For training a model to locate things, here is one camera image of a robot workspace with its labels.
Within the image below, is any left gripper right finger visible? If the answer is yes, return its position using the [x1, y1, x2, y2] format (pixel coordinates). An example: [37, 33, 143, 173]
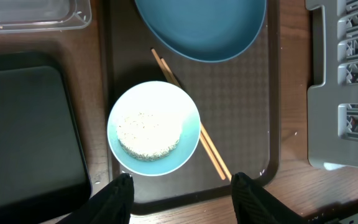
[231, 172, 306, 224]

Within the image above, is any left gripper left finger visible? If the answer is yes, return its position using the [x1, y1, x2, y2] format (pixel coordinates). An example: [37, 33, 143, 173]
[58, 173, 134, 224]

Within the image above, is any pile of white rice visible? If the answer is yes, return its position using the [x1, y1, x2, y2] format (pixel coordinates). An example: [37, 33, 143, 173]
[116, 112, 182, 161]

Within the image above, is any light blue bowl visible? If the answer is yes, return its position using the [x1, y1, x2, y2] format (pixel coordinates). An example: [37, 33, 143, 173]
[107, 81, 201, 176]

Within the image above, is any grey dishwasher rack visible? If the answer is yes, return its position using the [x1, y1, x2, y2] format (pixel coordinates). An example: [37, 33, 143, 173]
[305, 0, 358, 170]

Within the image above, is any lower wooden chopstick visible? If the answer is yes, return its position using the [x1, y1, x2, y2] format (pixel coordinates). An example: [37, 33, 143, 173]
[151, 48, 226, 180]

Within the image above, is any wooden chopstick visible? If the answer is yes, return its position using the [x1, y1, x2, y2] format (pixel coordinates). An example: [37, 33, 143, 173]
[151, 48, 226, 180]
[200, 123, 232, 181]

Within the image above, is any black tray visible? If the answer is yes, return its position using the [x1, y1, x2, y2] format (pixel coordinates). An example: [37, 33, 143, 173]
[0, 52, 92, 223]

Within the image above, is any upper wooden chopstick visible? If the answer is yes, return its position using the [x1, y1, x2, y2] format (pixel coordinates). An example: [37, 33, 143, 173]
[200, 123, 232, 181]

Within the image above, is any brown serving tray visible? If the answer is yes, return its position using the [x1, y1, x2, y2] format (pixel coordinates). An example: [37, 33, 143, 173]
[99, 1, 281, 215]

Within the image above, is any dark blue plate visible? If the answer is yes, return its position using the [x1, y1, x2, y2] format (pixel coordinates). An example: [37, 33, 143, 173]
[135, 0, 267, 63]

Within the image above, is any clear plastic bin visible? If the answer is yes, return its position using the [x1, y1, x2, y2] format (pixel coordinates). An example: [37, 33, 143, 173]
[0, 0, 92, 34]

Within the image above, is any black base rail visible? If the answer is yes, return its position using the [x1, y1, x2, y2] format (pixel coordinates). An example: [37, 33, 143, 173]
[304, 199, 358, 224]

